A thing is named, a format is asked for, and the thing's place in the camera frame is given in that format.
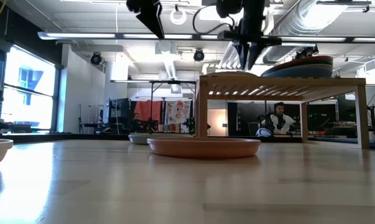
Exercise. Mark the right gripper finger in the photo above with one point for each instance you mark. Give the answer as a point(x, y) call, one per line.
point(240, 46)
point(257, 49)

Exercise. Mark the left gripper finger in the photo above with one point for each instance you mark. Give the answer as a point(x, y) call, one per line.
point(154, 21)

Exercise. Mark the pale off-white plate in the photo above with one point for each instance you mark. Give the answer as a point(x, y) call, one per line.
point(234, 74)

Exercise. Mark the dusty blue plate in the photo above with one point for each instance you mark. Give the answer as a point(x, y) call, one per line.
point(299, 73)

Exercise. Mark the stack of plates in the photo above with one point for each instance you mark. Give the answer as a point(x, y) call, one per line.
point(317, 59)

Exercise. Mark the dark green plate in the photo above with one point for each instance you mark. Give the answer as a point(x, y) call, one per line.
point(317, 65)

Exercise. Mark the tan brown plate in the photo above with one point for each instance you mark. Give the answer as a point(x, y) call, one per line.
point(202, 148)

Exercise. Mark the light blue-green plate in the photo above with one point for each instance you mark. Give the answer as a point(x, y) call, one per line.
point(140, 139)

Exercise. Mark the wooden slatted shelf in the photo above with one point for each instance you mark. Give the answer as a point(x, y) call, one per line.
point(268, 81)

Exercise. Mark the white ceiling pipes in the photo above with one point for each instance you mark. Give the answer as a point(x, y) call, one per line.
point(269, 21)

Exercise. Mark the black round ceiling speaker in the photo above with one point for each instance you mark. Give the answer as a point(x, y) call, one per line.
point(198, 55)
point(96, 58)

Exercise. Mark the black ceiling-mounted device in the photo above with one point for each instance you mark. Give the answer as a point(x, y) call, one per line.
point(307, 52)

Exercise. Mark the long linear ceiling light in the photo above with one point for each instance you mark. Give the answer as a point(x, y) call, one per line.
point(81, 35)

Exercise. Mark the black partition panel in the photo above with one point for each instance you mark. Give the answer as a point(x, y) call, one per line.
point(246, 118)

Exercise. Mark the white blue rugby ball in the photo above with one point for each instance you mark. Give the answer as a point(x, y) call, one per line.
point(264, 132)

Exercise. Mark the orange hanging cloth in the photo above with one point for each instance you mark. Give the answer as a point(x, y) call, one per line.
point(146, 110)

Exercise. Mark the floral hanging cloth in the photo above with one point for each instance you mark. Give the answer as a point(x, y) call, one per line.
point(178, 113)

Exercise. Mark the black ceiling track bar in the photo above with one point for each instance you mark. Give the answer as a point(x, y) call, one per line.
point(342, 2)

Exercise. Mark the black standing screen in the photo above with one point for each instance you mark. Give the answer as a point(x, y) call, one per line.
point(120, 110)

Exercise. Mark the black tripod stand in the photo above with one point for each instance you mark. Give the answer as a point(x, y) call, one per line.
point(372, 118)

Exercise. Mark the large bright window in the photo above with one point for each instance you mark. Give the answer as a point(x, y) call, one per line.
point(31, 109)

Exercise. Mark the silver ventilation duct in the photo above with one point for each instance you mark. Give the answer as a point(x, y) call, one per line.
point(302, 18)

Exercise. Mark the black metal frame table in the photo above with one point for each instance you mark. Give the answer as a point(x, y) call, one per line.
point(151, 81)

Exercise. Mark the black aluminium table frame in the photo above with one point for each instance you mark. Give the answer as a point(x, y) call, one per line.
point(66, 137)

